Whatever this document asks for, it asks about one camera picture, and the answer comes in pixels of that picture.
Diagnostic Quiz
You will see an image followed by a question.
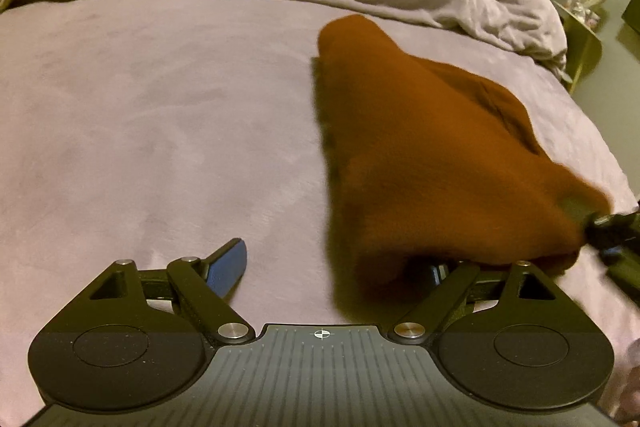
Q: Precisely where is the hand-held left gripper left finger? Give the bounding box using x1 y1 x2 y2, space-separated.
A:
87 237 259 346

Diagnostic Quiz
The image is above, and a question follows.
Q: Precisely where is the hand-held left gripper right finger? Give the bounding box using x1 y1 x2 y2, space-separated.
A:
392 259 585 346

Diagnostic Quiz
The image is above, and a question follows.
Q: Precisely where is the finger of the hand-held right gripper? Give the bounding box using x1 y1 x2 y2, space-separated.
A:
600 250 640 304
560 196 640 254

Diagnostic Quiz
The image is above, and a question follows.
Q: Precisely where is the rust brown sweater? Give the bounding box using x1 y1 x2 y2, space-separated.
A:
311 13 616 309

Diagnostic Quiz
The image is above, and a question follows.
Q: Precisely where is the small side table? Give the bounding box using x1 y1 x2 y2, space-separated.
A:
552 0 604 96

